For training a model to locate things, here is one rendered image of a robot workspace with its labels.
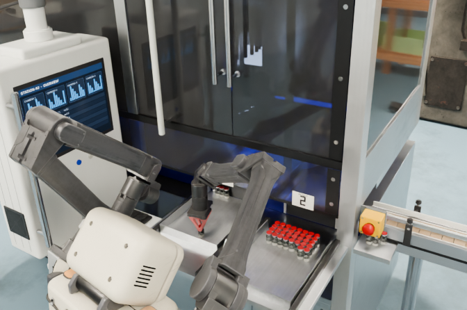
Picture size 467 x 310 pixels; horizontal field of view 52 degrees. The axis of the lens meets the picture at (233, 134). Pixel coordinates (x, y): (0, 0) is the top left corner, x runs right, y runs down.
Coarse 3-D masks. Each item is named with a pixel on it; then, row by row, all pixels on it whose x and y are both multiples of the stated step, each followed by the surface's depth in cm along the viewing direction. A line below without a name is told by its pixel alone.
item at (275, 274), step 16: (256, 240) 176; (256, 256) 168; (272, 256) 168; (288, 256) 167; (320, 256) 162; (256, 272) 160; (272, 272) 160; (288, 272) 160; (304, 272) 160; (256, 288) 150; (272, 288) 153; (288, 288) 153; (288, 304) 145
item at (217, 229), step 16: (208, 192) 207; (224, 208) 196; (160, 224) 181; (176, 224) 187; (192, 224) 186; (208, 224) 186; (224, 224) 186; (192, 240) 175; (208, 240) 177; (224, 240) 174
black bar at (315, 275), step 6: (336, 240) 172; (336, 246) 169; (330, 252) 166; (324, 258) 164; (330, 258) 165; (324, 264) 161; (318, 270) 158; (312, 276) 156; (318, 276) 157; (306, 282) 153; (312, 282) 153; (306, 288) 151; (300, 294) 148; (306, 294) 149; (300, 300) 146; (294, 306) 144; (300, 306) 146
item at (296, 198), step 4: (296, 192) 174; (296, 196) 175; (304, 196) 173; (308, 196) 172; (312, 196) 171; (292, 200) 177; (296, 200) 176; (308, 200) 173; (312, 200) 172; (296, 204) 177; (308, 204) 174; (312, 204) 173; (304, 208) 175; (308, 208) 174; (312, 208) 173
